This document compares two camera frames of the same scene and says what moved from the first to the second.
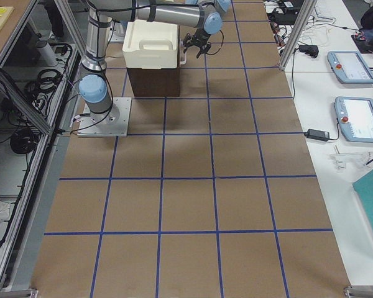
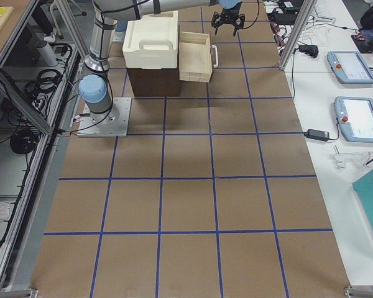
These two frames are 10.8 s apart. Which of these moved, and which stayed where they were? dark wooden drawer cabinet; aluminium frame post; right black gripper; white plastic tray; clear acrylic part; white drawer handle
Moved: white drawer handle; right black gripper
Stayed: white plastic tray; clear acrylic part; aluminium frame post; dark wooden drawer cabinet
